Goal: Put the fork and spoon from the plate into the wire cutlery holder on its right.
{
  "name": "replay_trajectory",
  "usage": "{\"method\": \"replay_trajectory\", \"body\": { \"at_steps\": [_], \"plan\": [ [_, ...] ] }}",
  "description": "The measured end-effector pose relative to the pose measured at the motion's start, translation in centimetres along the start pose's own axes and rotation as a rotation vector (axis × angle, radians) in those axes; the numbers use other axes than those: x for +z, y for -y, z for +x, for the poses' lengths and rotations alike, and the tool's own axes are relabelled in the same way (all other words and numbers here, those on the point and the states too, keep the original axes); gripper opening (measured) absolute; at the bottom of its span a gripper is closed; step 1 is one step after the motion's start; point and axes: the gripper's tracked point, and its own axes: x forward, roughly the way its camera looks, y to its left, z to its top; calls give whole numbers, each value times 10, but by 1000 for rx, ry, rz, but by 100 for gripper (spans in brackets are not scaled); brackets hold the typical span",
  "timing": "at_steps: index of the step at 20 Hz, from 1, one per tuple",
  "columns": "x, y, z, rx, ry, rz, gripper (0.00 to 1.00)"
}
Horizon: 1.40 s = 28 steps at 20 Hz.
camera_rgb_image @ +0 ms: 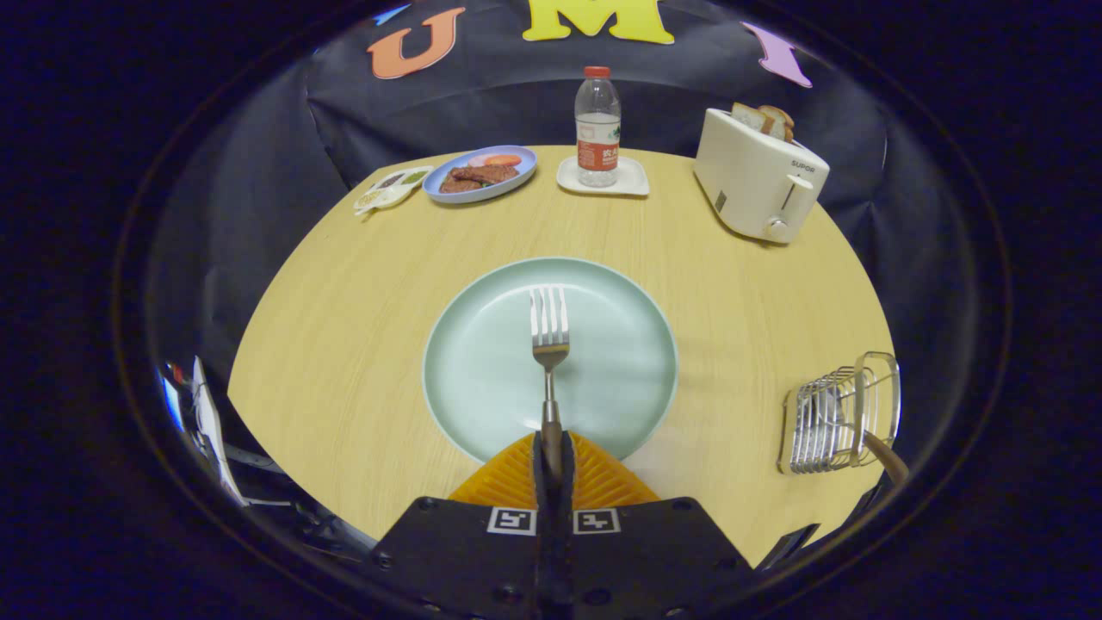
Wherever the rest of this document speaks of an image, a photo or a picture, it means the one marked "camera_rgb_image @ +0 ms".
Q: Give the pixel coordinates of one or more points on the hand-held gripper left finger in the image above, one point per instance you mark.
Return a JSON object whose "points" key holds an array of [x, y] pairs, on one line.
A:
{"points": [[473, 551]]}

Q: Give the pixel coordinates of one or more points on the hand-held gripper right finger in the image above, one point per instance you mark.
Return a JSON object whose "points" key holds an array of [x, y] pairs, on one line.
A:
{"points": [[646, 551]]}

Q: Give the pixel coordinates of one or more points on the pale green round plate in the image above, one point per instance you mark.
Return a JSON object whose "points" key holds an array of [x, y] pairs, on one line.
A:
{"points": [[620, 362]]}

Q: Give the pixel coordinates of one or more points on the blue plate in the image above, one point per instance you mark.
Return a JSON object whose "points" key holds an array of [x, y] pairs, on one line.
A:
{"points": [[516, 182]]}

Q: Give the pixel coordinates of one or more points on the white divided sauce dish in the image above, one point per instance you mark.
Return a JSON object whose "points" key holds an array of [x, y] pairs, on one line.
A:
{"points": [[387, 189]]}

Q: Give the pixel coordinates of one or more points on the white square coaster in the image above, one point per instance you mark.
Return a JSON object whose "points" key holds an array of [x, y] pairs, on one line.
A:
{"points": [[633, 179]]}

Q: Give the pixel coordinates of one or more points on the brown meat slices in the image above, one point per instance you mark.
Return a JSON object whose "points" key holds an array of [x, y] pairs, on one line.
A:
{"points": [[478, 176]]}

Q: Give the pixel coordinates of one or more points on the cream white toaster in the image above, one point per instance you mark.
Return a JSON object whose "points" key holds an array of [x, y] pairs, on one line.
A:
{"points": [[749, 176]]}

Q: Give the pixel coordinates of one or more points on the orange sausage piece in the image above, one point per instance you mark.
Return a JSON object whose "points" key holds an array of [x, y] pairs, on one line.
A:
{"points": [[501, 160]]}

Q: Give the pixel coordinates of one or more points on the clear water bottle red cap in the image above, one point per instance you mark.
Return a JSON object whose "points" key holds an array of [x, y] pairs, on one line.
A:
{"points": [[597, 129]]}

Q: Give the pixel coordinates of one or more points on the toast bread slice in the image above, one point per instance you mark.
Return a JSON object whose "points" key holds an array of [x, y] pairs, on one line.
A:
{"points": [[747, 116], [779, 122]]}

